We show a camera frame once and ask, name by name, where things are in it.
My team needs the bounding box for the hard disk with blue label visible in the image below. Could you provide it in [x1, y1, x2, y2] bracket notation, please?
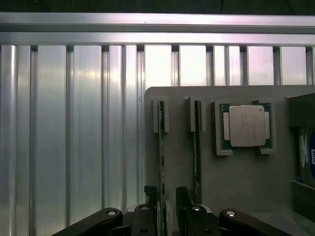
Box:
[297, 127, 315, 189]

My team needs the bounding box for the silver CPU on green board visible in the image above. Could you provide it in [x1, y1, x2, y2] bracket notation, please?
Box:
[219, 102, 272, 150]

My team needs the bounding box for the grey parts rack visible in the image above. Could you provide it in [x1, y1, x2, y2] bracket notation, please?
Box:
[144, 85, 315, 236]

